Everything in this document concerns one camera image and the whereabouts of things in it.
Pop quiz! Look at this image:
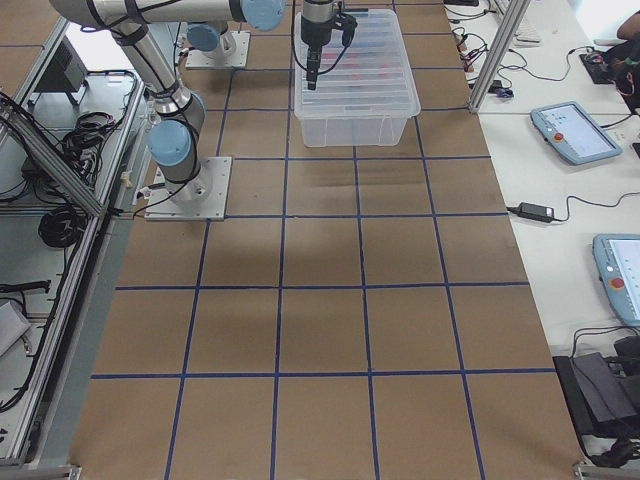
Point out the clear plastic storage box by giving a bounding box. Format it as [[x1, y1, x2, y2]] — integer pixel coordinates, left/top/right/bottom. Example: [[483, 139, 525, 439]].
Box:
[[294, 9, 421, 147]]

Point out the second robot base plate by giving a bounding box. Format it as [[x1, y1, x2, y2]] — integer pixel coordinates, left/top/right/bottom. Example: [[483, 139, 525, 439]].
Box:
[[186, 29, 250, 70]]

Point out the blue teach pendant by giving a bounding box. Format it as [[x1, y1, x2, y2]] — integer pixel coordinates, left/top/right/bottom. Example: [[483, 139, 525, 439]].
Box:
[[592, 234, 639, 327], [530, 101, 622, 165]]

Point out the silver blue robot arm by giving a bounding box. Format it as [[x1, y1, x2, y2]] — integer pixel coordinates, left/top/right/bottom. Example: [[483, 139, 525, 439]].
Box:
[[51, 1, 286, 197]]

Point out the coiled black cable bundle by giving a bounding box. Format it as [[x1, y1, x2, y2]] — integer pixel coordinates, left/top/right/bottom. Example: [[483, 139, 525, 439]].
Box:
[[38, 205, 84, 250]]

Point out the grey electronics box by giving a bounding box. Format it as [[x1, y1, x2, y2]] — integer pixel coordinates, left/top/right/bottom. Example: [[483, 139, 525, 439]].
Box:
[[34, 37, 88, 106]]

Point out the black power adapter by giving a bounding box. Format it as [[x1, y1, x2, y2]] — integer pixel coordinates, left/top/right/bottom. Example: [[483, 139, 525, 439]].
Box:
[[518, 202, 555, 223]]

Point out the upper blue teach pendant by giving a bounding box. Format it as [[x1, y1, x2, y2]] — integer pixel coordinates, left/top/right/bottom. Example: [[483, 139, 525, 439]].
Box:
[[530, 101, 622, 165]]

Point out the lower blue teach pendant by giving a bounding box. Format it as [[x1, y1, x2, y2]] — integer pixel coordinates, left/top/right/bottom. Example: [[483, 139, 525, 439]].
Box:
[[592, 234, 639, 327]]

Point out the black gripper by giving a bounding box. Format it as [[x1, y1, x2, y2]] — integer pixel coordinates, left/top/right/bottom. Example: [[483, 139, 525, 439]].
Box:
[[301, 0, 334, 91]]

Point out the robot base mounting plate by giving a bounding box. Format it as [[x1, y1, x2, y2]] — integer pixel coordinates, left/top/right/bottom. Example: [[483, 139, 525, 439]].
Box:
[[144, 157, 232, 221]]

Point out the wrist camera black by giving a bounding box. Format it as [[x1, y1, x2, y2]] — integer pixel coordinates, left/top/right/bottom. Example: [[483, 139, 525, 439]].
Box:
[[334, 12, 358, 47]]

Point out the aluminium frame post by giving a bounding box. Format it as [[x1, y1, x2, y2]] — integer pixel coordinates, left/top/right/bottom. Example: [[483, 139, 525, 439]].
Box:
[[468, 0, 530, 114]]

